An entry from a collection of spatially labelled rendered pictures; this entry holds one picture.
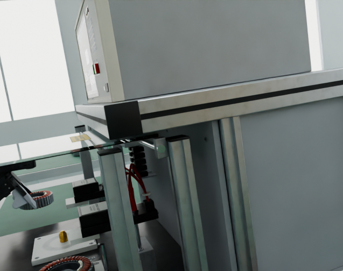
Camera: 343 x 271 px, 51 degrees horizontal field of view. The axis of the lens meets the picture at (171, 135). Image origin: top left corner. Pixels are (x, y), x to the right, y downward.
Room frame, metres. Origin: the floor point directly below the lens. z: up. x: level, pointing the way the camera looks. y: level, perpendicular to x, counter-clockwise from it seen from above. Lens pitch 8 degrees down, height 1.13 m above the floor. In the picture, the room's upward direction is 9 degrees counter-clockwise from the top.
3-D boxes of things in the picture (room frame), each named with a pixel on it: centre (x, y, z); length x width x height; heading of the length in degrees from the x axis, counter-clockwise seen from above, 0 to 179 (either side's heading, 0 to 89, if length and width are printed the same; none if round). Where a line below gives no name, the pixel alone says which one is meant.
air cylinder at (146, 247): (0.69, 0.10, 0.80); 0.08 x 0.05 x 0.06; 17
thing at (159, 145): (0.81, 0.11, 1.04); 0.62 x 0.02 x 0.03; 17
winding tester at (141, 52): (0.84, -0.04, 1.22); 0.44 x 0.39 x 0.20; 17
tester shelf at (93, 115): (0.85, -0.03, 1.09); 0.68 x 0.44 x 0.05; 17
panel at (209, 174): (0.83, 0.03, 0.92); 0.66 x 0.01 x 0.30; 17
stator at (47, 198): (1.18, 0.48, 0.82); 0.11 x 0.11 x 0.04
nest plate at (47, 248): (0.87, 0.31, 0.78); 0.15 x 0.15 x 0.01; 17
